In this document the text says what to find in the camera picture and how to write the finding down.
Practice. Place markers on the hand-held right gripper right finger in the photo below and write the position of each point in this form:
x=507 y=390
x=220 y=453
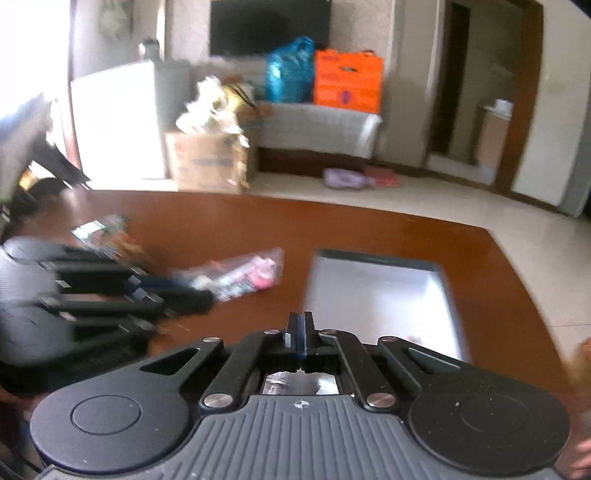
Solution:
x=309 y=332

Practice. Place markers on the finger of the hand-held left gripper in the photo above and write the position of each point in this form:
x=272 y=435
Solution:
x=106 y=277
x=184 y=302

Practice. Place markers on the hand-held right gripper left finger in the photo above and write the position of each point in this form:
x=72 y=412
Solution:
x=293 y=332

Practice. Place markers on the green cracker bag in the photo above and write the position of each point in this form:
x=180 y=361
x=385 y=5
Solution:
x=101 y=230

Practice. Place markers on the shiny silver snack packet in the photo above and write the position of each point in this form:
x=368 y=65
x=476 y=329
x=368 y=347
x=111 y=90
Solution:
x=300 y=384

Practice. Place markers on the clear bag of pink candies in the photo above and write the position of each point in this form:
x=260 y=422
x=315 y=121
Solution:
x=249 y=272

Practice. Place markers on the blue shallow box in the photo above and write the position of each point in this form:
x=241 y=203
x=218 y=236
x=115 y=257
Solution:
x=378 y=295

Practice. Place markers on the black office chair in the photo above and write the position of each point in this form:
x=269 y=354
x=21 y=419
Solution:
x=51 y=157

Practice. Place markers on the large cardboard box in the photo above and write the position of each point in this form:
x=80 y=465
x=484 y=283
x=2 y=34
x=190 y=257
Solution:
x=203 y=161

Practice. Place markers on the purple bottle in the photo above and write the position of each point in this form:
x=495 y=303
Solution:
x=344 y=179

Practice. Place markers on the white small fridge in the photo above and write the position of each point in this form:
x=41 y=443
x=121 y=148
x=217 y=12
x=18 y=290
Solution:
x=124 y=120

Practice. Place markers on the dark wooden TV cabinet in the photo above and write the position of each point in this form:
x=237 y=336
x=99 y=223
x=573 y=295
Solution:
x=304 y=161

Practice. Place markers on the pink slippers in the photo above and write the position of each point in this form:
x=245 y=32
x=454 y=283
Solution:
x=383 y=177

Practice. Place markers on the white plastic bag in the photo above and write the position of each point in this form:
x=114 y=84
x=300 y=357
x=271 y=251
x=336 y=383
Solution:
x=203 y=108

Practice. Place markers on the small cardboard box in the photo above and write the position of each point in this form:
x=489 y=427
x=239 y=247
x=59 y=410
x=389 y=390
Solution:
x=258 y=113

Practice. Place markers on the tape roll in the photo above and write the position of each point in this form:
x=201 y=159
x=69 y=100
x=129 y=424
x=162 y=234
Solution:
x=238 y=98

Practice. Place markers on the small dark framed object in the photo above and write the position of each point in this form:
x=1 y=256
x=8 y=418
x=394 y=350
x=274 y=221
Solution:
x=150 y=50

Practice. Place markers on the blue plastic bag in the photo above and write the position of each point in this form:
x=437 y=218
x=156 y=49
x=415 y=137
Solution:
x=288 y=74

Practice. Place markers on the orange paper bag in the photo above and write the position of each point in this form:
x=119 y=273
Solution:
x=348 y=83

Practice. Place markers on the pale curtain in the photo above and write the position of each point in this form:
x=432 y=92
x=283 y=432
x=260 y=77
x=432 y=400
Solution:
x=113 y=18

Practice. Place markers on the kitchen counter cabinet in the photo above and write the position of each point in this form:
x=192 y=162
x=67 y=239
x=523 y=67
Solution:
x=491 y=138

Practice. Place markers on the black flat television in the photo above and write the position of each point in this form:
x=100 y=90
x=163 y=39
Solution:
x=272 y=27

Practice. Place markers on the white pot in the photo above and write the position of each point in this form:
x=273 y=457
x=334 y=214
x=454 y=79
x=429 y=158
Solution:
x=502 y=105

